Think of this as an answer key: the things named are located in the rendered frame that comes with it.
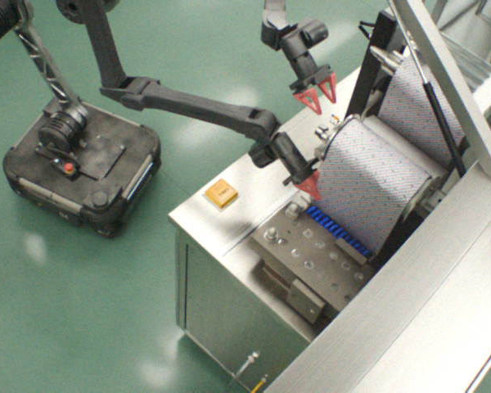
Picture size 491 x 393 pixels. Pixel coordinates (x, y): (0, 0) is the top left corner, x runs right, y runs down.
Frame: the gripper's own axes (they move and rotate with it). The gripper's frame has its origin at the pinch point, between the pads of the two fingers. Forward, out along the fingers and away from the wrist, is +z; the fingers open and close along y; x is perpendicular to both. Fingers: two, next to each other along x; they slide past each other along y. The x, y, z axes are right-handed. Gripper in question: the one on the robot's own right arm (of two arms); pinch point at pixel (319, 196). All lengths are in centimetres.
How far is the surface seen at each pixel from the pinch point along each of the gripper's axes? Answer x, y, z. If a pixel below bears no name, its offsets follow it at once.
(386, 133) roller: 16.5, -18.0, -3.9
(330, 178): 9.4, 0.2, -3.7
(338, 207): 4.9, 0.3, 4.4
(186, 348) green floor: -104, 28, 33
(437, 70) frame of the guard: 71, 14, -18
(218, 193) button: -24.9, 11.3, -15.2
